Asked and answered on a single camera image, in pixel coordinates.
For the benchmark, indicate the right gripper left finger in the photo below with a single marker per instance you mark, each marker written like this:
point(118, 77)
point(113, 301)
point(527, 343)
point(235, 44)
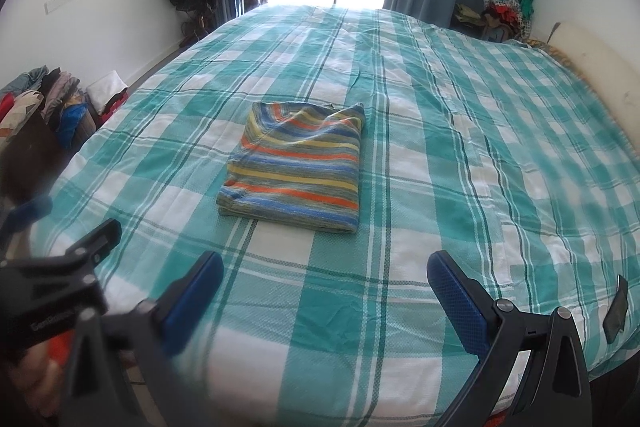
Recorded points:
point(97, 390)

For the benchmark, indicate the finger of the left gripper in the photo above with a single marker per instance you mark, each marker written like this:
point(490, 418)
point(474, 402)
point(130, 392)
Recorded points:
point(18, 219)
point(98, 244)

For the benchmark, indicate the striped knit sweater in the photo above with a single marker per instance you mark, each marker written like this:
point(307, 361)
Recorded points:
point(297, 164)

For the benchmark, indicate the laundry basket with clothes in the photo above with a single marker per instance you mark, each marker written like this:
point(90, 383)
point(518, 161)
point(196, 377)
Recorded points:
point(75, 123)

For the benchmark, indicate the folded clothes pile on chest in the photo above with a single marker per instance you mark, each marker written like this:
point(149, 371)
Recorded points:
point(41, 90)

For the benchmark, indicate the colourful clothes heap corner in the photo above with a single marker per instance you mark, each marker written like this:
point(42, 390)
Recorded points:
point(497, 21)

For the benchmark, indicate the dark wooden drawer chest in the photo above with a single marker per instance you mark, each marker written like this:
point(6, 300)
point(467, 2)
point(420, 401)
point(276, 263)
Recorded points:
point(31, 162)

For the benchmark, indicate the black phone on bed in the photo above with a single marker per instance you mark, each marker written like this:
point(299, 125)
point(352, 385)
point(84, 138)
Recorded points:
point(615, 319)

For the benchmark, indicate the teal plaid bedspread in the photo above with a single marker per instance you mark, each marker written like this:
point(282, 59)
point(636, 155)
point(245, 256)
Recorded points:
point(493, 152)

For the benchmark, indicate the cream pillow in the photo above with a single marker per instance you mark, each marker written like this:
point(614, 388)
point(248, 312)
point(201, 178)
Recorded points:
point(615, 81)

